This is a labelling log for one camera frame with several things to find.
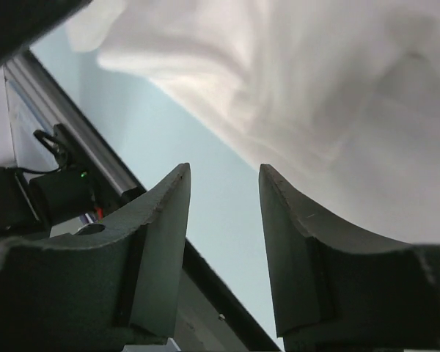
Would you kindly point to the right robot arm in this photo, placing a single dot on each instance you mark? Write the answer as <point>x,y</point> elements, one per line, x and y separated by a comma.
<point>33,190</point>

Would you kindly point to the white printed t shirt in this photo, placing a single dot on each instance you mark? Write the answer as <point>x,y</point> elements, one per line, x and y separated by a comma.
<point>342,97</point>

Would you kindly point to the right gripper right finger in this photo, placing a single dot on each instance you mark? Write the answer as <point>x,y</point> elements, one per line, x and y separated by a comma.
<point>338,287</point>

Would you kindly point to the aluminium frame rail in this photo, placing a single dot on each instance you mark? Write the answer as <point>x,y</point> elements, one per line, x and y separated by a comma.
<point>56,107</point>

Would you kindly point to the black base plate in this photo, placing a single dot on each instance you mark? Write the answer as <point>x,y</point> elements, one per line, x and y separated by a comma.
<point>209,316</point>

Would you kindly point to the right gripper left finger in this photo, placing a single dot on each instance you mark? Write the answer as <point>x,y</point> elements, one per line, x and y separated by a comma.
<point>114,283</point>

